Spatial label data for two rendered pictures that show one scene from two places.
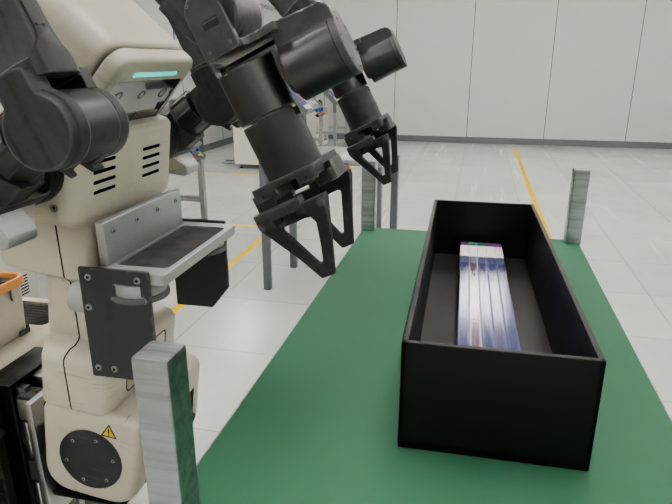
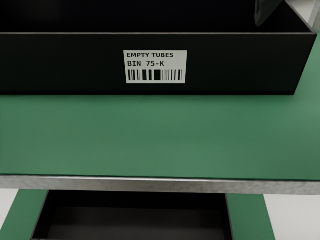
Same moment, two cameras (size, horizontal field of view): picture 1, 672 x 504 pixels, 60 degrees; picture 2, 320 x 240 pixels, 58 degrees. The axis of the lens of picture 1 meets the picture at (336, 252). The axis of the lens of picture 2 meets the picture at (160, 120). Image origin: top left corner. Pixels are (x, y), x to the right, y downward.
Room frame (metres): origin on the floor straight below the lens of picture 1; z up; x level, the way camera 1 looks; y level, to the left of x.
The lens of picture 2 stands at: (0.77, 0.28, 1.25)
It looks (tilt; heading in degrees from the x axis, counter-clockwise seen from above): 42 degrees down; 258
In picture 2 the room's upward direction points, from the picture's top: straight up
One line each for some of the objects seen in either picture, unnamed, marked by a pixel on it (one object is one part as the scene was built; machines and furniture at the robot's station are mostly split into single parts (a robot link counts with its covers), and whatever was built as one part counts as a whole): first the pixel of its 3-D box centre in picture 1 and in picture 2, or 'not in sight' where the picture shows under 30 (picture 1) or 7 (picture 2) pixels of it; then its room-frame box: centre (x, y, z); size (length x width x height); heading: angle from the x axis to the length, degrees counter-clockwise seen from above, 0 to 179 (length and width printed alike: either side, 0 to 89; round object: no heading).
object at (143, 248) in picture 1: (157, 272); not in sight; (0.83, 0.27, 0.99); 0.28 x 0.16 x 0.22; 168
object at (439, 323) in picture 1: (485, 289); (128, 41); (0.73, -0.20, 1.01); 0.57 x 0.17 x 0.11; 168
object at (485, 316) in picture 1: (484, 308); not in sight; (0.73, -0.20, 0.98); 0.51 x 0.07 x 0.03; 168
